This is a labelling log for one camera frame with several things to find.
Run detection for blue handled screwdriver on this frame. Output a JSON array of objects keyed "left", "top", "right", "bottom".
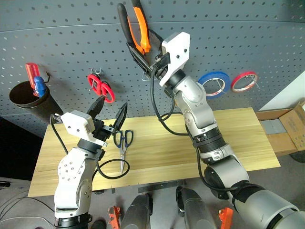
[{"left": 33, "top": 76, "right": 47, "bottom": 98}]

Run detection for red handled scissors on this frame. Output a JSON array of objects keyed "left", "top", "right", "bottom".
[{"left": 87, "top": 73, "right": 116, "bottom": 104}]

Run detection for red tape roll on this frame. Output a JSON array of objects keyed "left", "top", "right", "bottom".
[{"left": 231, "top": 71, "right": 260, "bottom": 94}]

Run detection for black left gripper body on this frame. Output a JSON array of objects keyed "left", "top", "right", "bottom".
[{"left": 91, "top": 119, "right": 116, "bottom": 142}]

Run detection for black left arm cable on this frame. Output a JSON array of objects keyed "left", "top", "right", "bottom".
[{"left": 49, "top": 114, "right": 131, "bottom": 180}]

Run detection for black metal table bracket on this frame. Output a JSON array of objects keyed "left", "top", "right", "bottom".
[{"left": 137, "top": 180, "right": 186, "bottom": 194}]

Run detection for dark grey rounded robot leg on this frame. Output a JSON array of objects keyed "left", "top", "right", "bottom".
[
  {"left": 175, "top": 186, "right": 218, "bottom": 229},
  {"left": 120, "top": 192, "right": 153, "bottom": 229}
]

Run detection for orange clamp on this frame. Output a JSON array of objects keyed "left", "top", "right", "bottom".
[
  {"left": 108, "top": 206, "right": 122, "bottom": 229},
  {"left": 217, "top": 207, "right": 234, "bottom": 229}
]

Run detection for black floor cables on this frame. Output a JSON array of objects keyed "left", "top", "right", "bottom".
[{"left": 0, "top": 190, "right": 56, "bottom": 229}]

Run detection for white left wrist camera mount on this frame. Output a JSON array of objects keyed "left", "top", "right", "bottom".
[{"left": 61, "top": 111, "right": 107, "bottom": 146}]

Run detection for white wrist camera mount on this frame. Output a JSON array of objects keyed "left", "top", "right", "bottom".
[
  {"left": 61, "top": 111, "right": 107, "bottom": 146},
  {"left": 158, "top": 31, "right": 191, "bottom": 87}
]

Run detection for blue tape roll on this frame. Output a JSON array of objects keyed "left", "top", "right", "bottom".
[{"left": 198, "top": 70, "right": 231, "bottom": 100}]

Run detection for dark blue handled scissors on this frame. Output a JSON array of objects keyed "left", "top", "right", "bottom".
[{"left": 113, "top": 129, "right": 135, "bottom": 174}]

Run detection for grey perforated pegboard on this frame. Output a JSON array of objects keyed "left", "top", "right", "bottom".
[{"left": 0, "top": 0, "right": 305, "bottom": 139}]

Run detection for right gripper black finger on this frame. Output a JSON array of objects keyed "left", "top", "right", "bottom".
[
  {"left": 147, "top": 29, "right": 164, "bottom": 65},
  {"left": 125, "top": 42, "right": 156, "bottom": 75}
]

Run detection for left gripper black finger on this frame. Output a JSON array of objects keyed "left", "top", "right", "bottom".
[
  {"left": 112, "top": 102, "right": 128, "bottom": 135},
  {"left": 86, "top": 95, "right": 106, "bottom": 120}
]

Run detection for black round pegboard cup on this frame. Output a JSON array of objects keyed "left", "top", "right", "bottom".
[{"left": 9, "top": 81, "right": 64, "bottom": 125}]

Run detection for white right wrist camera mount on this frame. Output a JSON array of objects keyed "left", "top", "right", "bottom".
[{"left": 158, "top": 31, "right": 191, "bottom": 87}]

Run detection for black round base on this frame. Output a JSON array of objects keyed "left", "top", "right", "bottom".
[{"left": 289, "top": 151, "right": 305, "bottom": 164}]

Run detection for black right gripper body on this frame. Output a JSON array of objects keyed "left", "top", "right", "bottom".
[{"left": 152, "top": 52, "right": 171, "bottom": 81}]

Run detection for orange and black pliers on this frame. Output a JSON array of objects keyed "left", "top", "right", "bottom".
[{"left": 116, "top": 0, "right": 152, "bottom": 55}]

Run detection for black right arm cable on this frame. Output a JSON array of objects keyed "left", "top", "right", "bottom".
[{"left": 150, "top": 66, "right": 239, "bottom": 200}]

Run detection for printed cardboard box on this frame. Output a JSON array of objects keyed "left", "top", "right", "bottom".
[{"left": 278, "top": 100, "right": 305, "bottom": 152}]

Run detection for silver wire pegboard hook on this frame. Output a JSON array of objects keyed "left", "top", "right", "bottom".
[
  {"left": 249, "top": 74, "right": 261, "bottom": 90},
  {"left": 213, "top": 79, "right": 226, "bottom": 94}
]

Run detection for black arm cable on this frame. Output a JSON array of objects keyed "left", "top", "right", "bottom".
[
  {"left": 49, "top": 114, "right": 131, "bottom": 180},
  {"left": 150, "top": 66, "right": 239, "bottom": 200}
]

